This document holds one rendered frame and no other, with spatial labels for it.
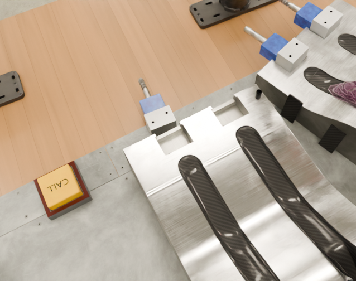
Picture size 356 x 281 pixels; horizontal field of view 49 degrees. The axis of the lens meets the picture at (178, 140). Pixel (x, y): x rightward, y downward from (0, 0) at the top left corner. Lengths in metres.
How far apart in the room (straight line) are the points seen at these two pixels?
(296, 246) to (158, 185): 0.22
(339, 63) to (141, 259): 0.51
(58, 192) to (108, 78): 0.27
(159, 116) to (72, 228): 0.25
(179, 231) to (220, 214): 0.07
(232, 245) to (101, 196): 0.26
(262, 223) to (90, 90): 0.44
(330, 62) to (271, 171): 0.27
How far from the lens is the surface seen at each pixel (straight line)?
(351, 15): 0.90
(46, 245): 0.74
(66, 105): 0.84
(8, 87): 0.90
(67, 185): 0.72
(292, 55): 0.77
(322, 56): 0.82
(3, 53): 0.97
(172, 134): 0.68
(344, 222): 0.62
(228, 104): 0.70
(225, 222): 0.62
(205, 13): 0.92
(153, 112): 0.72
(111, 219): 0.72
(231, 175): 0.63
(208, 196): 0.63
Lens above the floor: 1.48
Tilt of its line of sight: 64 degrees down
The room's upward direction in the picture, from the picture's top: 7 degrees counter-clockwise
